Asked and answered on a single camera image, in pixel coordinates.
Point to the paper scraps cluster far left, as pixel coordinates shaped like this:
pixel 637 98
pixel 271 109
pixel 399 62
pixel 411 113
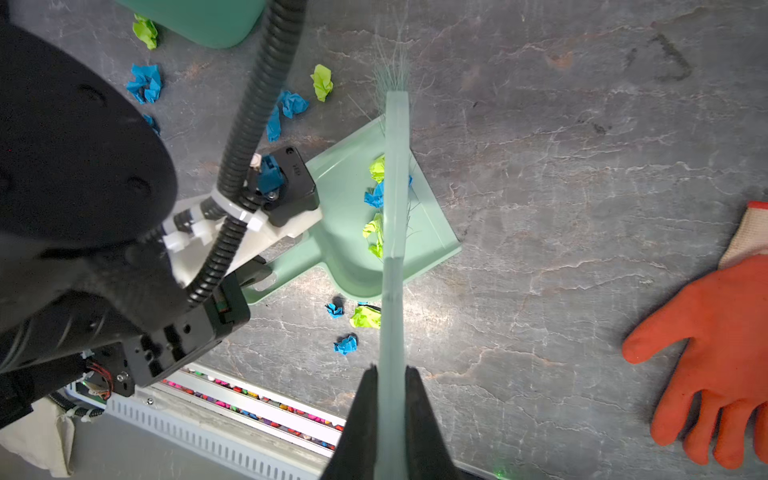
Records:
pixel 146 86

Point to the red rubber glove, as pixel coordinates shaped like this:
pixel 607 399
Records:
pixel 723 319

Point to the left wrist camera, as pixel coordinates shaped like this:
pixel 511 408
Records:
pixel 281 186

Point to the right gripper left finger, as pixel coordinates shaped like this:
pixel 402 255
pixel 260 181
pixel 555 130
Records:
pixel 355 454

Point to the paper scraps cluster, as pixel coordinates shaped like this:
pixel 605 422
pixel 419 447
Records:
pixel 146 86
pixel 364 316
pixel 290 104
pixel 378 204

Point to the green dustpan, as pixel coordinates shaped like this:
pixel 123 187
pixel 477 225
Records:
pixel 342 242

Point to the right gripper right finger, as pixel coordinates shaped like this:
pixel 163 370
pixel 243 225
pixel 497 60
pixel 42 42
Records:
pixel 426 454

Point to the green trash bin with bag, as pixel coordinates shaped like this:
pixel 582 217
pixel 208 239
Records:
pixel 216 24

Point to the paper scraps cluster right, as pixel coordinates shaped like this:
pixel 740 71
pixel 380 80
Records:
pixel 378 204

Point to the green hand brush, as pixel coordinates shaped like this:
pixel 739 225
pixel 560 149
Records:
pixel 392 81

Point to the paper scraps cluster centre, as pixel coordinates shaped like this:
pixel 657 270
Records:
pixel 290 104

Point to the paper scraps cluster front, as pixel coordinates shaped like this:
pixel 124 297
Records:
pixel 364 316

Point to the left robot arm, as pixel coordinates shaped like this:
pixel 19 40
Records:
pixel 91 251

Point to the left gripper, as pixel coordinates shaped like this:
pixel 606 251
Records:
pixel 151 357

